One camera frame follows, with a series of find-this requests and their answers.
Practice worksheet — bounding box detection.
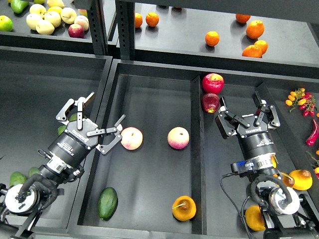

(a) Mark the yellow pear with stem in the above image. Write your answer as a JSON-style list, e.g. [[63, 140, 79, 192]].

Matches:
[[172, 195, 197, 222]]

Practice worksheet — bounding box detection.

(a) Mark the pale pear centre shelf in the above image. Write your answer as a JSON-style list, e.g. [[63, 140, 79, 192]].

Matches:
[[44, 11, 61, 28]]

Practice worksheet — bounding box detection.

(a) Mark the lower dark red apple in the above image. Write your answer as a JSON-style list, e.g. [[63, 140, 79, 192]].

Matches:
[[201, 93, 220, 114]]

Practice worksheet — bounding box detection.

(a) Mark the pale pear left shelf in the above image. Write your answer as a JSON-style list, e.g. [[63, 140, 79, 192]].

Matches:
[[26, 13, 42, 30]]

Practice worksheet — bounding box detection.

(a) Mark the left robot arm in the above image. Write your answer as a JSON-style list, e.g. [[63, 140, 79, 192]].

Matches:
[[0, 93, 126, 239]]

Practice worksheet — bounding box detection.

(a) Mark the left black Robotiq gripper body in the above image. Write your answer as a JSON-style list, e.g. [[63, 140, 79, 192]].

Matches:
[[48, 119, 98, 168]]

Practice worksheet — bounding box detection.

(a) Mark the avocado in tray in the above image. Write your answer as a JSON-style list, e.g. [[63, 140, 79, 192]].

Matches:
[[68, 113, 77, 122], [58, 125, 67, 135]]

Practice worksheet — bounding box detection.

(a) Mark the cherry tomato bunch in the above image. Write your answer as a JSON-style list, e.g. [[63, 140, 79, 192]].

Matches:
[[285, 88, 319, 117]]

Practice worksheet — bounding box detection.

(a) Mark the orange top right shelf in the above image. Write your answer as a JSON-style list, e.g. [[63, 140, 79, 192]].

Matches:
[[235, 14, 251, 24]]

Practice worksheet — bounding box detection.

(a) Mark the black left tray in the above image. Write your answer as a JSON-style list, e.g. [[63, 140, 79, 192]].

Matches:
[[0, 46, 112, 233]]

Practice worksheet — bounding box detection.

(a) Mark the dark green avocado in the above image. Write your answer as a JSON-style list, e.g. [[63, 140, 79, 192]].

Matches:
[[98, 187, 118, 220]]

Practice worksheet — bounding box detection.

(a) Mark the large orange right shelf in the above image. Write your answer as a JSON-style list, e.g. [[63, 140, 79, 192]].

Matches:
[[246, 20, 265, 39]]

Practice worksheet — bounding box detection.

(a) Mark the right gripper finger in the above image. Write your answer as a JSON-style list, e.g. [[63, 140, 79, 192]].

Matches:
[[253, 92, 281, 129], [218, 97, 249, 129]]

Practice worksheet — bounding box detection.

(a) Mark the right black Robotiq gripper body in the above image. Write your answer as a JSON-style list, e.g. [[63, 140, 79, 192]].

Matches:
[[236, 114, 277, 159]]

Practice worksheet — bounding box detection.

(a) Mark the green pepper shelf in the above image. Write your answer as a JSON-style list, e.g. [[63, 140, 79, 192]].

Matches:
[[10, 0, 29, 14]]

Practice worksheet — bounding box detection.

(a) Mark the red apple on shelf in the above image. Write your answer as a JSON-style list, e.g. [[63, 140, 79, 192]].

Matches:
[[68, 23, 85, 38]]

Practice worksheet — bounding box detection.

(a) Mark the small orange right shelf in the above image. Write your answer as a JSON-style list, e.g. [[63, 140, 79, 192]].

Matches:
[[254, 40, 268, 55]]

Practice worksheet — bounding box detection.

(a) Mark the green apple shelf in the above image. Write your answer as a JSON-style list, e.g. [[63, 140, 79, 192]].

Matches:
[[0, 15, 13, 32]]

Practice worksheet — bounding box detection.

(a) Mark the upper red apple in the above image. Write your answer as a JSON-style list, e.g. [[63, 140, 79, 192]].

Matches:
[[202, 73, 224, 95]]

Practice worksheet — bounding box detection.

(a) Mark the orange front right shelf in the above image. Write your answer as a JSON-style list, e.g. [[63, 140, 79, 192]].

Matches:
[[242, 45, 263, 58]]

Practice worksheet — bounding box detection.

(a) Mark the pale pear front shelf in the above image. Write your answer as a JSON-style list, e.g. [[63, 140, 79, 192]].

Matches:
[[35, 19, 55, 35]]

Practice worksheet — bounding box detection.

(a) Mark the orange far left shelf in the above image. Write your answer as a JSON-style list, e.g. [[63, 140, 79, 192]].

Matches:
[[135, 12, 143, 28]]

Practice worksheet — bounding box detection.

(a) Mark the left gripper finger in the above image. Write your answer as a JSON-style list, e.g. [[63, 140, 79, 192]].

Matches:
[[86, 115, 126, 155], [55, 92, 95, 130]]

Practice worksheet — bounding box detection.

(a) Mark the avocado left lower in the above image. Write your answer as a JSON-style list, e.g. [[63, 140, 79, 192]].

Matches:
[[9, 171, 27, 187]]

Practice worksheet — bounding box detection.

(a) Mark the black shelf post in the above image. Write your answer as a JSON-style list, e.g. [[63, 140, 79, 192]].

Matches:
[[88, 0, 136, 60]]

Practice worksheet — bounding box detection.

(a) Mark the avocado upper in tray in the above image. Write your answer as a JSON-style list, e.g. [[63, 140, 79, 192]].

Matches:
[[68, 113, 77, 122]]

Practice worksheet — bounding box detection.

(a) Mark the right pink peach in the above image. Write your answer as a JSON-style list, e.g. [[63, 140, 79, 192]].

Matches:
[[167, 126, 189, 149]]

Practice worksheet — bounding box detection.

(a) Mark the pink peach on shelf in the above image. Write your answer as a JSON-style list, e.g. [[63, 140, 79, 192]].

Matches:
[[74, 15, 89, 31]]

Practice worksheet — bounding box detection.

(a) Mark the yellow pear far right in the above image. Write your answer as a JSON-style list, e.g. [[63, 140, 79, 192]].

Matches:
[[289, 169, 313, 191]]

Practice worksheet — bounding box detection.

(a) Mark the black centre tray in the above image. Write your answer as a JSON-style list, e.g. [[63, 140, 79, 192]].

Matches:
[[66, 58, 319, 239]]

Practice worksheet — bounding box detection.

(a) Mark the yellow pear middle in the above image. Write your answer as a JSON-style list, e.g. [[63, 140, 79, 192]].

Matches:
[[273, 172, 295, 188]]

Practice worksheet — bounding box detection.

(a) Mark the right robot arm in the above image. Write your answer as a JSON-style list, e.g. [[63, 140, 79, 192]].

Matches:
[[215, 93, 319, 239]]

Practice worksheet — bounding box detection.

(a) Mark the yellow pear bottom right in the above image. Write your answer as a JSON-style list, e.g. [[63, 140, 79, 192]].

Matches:
[[245, 205, 266, 232]]

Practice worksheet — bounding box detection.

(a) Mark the left pink peach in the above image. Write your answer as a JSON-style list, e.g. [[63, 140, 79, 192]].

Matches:
[[121, 126, 143, 150]]

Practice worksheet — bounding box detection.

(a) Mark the red chili pepper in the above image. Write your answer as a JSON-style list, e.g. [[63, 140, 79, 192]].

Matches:
[[306, 119, 319, 146]]

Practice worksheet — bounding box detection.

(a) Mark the orange centre shelf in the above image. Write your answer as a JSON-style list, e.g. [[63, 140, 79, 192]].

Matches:
[[205, 31, 220, 47]]

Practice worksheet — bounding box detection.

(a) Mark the black tray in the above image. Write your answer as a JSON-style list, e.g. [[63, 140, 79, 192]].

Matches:
[[0, 46, 112, 233], [66, 58, 319, 239]]

